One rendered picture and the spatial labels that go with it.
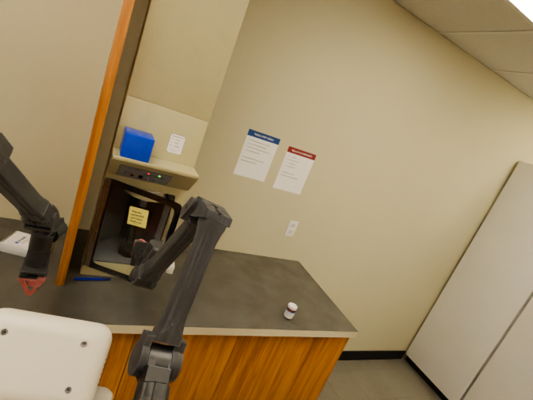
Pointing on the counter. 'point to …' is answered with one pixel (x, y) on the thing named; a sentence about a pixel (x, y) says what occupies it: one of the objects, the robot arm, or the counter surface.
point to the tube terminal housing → (158, 119)
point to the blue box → (136, 144)
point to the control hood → (183, 176)
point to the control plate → (143, 175)
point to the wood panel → (95, 136)
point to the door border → (97, 221)
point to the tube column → (185, 53)
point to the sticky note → (137, 217)
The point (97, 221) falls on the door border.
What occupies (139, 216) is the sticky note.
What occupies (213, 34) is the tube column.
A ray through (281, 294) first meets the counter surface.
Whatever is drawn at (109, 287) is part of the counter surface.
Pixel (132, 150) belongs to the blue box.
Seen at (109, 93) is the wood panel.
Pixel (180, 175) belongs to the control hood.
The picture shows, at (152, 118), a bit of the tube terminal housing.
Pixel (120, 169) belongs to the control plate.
